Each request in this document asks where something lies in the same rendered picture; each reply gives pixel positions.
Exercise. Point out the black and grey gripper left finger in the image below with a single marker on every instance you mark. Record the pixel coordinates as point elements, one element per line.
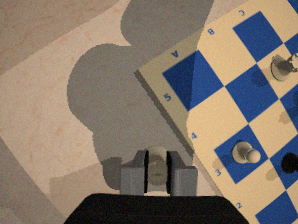
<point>134,177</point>

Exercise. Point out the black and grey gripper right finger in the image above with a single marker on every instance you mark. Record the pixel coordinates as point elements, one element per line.
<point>183,182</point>

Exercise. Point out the white pawn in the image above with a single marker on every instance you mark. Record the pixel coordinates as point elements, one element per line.
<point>243,151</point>

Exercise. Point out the blue and cream chessboard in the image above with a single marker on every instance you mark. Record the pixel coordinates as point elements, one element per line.
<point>217,87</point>

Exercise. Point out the white chess rook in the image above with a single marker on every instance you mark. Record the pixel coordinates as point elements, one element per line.
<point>281,69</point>

